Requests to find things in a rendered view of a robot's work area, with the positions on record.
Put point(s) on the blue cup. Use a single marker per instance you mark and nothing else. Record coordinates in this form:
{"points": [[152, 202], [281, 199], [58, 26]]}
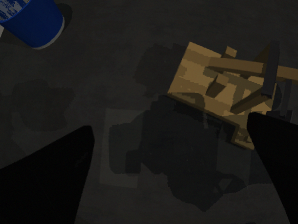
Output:
{"points": [[36, 22]]}

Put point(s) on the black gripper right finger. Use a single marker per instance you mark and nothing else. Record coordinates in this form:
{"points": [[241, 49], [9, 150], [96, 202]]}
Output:
{"points": [[276, 142]]}

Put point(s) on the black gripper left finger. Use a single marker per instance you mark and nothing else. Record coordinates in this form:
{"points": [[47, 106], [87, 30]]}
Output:
{"points": [[45, 187]]}

